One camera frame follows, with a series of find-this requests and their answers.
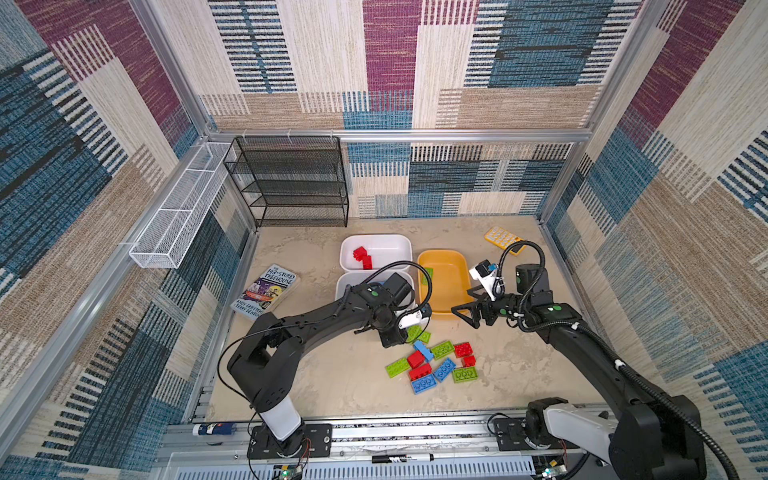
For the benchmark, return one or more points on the yellow calculator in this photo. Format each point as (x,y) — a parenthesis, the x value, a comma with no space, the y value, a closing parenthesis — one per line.
(501,238)

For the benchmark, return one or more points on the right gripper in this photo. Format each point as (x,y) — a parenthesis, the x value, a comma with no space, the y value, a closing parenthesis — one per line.
(474,308)

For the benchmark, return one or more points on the yellow plastic bin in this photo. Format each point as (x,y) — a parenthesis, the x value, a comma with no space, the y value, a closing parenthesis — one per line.
(451,281)

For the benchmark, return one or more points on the blue diagonal brick right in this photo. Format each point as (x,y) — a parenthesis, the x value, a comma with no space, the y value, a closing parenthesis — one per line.
(444,370)

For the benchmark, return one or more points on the white plastic bin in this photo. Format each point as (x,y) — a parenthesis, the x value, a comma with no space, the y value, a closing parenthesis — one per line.
(383,249)
(353,278)

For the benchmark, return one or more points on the colourful paperback book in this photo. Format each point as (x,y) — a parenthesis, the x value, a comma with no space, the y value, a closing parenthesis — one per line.
(265,293)

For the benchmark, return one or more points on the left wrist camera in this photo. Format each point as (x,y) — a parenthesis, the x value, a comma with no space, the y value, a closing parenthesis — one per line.
(419,317)

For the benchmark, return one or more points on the red long centre brick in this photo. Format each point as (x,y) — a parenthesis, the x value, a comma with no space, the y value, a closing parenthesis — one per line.
(420,372)

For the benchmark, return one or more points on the black wire shelf rack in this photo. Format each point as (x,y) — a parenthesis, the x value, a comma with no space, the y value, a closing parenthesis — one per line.
(290,181)

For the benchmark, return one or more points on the red centre square brick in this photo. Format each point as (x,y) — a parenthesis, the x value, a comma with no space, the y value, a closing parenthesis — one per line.
(415,360)

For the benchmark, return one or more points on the blue brick bottom centre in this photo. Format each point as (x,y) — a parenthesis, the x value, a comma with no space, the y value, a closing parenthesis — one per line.
(423,384)

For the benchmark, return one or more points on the near white plastic bin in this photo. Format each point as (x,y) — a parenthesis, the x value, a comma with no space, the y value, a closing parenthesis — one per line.
(353,278)

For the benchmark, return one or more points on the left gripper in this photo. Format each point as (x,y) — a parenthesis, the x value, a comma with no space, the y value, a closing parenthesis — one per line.
(388,340)

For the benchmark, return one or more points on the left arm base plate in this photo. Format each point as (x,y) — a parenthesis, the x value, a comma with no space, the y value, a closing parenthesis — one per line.
(309,440)

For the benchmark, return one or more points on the blue white marker pen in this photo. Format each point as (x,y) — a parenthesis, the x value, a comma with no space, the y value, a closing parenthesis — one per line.
(214,429)

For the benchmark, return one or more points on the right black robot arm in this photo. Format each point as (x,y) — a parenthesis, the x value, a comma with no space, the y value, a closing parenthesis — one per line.
(646,434)

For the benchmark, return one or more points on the white wire mesh basket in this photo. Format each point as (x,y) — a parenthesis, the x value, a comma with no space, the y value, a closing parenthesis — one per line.
(165,241)

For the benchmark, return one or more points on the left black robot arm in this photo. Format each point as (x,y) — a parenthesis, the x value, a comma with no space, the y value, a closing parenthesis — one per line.
(265,362)

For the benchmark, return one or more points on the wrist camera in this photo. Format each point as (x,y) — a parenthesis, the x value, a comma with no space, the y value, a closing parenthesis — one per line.
(488,275)
(419,317)

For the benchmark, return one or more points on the black marker on rail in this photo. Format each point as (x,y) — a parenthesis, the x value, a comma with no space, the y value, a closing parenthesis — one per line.
(402,458)

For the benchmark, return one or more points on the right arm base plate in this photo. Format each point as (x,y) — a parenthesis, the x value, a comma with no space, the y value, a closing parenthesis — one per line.
(510,436)

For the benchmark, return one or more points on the far white plastic bin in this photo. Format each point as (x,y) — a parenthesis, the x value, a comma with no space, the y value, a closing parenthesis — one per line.
(383,249)

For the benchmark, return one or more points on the green brick top tall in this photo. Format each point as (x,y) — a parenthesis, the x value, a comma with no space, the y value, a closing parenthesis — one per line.
(413,332)

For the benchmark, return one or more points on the light blue centre brick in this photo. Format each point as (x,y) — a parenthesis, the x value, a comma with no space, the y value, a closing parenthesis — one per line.
(424,350)

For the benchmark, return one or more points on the green diagonal long brick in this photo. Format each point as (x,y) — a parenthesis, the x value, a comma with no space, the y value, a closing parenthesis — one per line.
(398,367)

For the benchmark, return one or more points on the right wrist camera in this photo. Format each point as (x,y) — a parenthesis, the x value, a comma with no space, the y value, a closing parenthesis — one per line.
(488,275)

